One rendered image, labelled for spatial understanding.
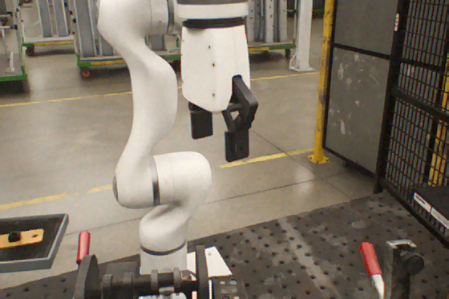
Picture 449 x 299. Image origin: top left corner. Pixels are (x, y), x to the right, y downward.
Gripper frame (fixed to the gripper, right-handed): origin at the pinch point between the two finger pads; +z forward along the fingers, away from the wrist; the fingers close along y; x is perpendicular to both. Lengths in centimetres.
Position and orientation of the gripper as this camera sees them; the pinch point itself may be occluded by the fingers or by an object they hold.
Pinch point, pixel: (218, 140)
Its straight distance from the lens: 56.4
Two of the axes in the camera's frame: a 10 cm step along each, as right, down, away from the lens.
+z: 0.3, 9.4, 3.4
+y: 5.1, 2.8, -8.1
